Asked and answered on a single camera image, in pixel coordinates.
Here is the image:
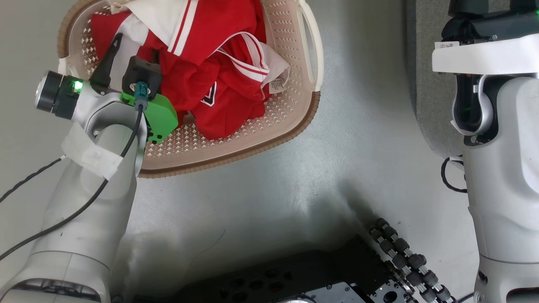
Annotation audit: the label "beige perforated laundry basket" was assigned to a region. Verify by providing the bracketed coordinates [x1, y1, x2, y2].
[57, 0, 325, 179]

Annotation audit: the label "black omni wheel rollers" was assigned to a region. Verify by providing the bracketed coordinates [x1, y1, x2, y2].
[369, 218, 458, 303]

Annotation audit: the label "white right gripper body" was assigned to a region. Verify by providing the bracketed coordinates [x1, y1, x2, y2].
[432, 12, 539, 77]

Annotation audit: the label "red and white jersey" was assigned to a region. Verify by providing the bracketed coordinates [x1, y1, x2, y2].
[91, 0, 291, 141]

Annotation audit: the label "black cable with teal plug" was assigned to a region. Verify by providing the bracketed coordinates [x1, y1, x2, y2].
[0, 82, 150, 260]

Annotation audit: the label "white tape tag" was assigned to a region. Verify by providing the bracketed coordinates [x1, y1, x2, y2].
[61, 124, 123, 181]

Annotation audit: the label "grey fabric sofa seat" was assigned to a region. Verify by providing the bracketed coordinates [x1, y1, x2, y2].
[406, 0, 467, 159]

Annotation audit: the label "black twisted cable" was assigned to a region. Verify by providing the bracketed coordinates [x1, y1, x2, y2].
[0, 156, 67, 203]

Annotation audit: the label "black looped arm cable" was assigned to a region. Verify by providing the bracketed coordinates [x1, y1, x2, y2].
[440, 155, 469, 194]

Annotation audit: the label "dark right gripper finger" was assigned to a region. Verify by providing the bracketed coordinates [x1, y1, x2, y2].
[510, 0, 539, 13]
[448, 0, 490, 17]

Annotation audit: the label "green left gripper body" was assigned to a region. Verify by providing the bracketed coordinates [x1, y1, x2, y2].
[120, 92, 179, 144]

